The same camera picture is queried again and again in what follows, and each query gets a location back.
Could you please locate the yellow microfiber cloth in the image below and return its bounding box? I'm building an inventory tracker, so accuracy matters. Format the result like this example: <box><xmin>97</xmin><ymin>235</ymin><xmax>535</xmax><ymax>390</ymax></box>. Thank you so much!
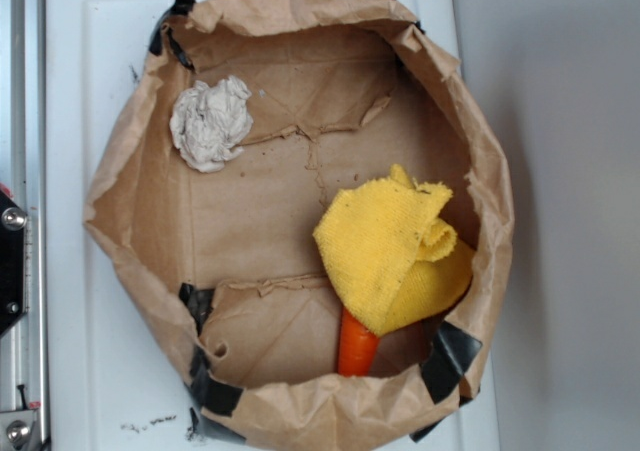
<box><xmin>313</xmin><ymin>165</ymin><xmax>475</xmax><ymax>336</ymax></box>

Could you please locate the white paper ball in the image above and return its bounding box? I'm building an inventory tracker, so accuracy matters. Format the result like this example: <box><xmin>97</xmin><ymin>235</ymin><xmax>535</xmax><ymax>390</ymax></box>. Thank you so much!
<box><xmin>169</xmin><ymin>75</ymin><xmax>253</xmax><ymax>173</ymax></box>

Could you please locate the brown paper bag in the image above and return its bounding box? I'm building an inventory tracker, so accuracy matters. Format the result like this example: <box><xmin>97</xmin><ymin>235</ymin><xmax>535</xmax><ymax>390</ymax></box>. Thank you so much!
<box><xmin>84</xmin><ymin>0</ymin><xmax>514</xmax><ymax>450</ymax></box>

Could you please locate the aluminium frame rail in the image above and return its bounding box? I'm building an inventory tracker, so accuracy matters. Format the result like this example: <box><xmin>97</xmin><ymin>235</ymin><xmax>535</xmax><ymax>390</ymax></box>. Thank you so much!
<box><xmin>0</xmin><ymin>0</ymin><xmax>51</xmax><ymax>451</ymax></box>

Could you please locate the black mounting bracket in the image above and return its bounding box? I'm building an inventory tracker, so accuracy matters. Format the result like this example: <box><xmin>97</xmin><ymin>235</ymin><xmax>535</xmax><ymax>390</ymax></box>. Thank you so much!
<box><xmin>0</xmin><ymin>184</ymin><xmax>28</xmax><ymax>337</ymax></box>

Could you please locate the white plastic tray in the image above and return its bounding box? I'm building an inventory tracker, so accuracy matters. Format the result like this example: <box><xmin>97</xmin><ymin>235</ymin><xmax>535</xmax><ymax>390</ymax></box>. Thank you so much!
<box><xmin>42</xmin><ymin>0</ymin><xmax>502</xmax><ymax>451</ymax></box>

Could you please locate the orange carrot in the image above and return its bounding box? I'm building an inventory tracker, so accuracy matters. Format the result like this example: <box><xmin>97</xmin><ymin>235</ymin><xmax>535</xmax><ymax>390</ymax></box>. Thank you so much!
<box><xmin>337</xmin><ymin>307</ymin><xmax>380</xmax><ymax>377</ymax></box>

